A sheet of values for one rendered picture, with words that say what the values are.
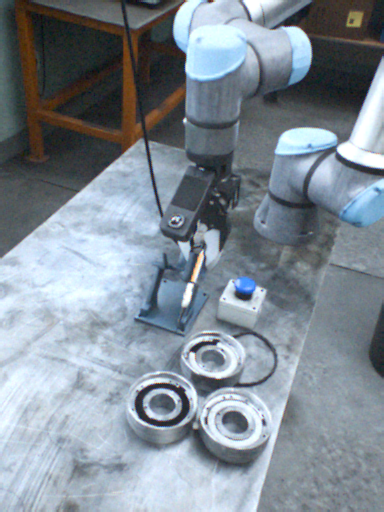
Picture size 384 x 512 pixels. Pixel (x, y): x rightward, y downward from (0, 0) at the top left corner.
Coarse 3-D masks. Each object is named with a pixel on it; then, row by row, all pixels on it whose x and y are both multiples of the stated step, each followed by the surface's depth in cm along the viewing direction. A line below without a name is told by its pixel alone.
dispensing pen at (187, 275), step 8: (200, 248) 96; (192, 256) 94; (192, 264) 94; (184, 272) 94; (192, 272) 93; (184, 280) 94; (192, 288) 95; (184, 296) 95; (184, 304) 94; (184, 312) 94; (176, 328) 94
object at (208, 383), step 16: (192, 336) 98; (208, 336) 99; (224, 336) 99; (208, 352) 98; (224, 352) 97; (240, 352) 97; (192, 368) 92; (208, 368) 94; (224, 368) 94; (240, 368) 93; (192, 384) 94; (208, 384) 92; (224, 384) 92
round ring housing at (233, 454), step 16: (208, 400) 88; (224, 400) 89; (240, 400) 89; (256, 400) 89; (224, 416) 87; (240, 416) 88; (208, 432) 83; (224, 432) 84; (208, 448) 85; (224, 448) 82; (240, 448) 81; (256, 448) 82
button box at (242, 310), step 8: (232, 280) 110; (232, 288) 108; (256, 288) 109; (224, 296) 106; (232, 296) 106; (240, 296) 106; (248, 296) 106; (256, 296) 107; (264, 296) 109; (224, 304) 105; (232, 304) 105; (240, 304) 105; (248, 304) 105; (256, 304) 105; (224, 312) 106; (232, 312) 106; (240, 312) 105; (248, 312) 104; (256, 312) 104; (224, 320) 107; (232, 320) 107; (240, 320) 106; (248, 320) 105; (256, 320) 107; (248, 328) 106
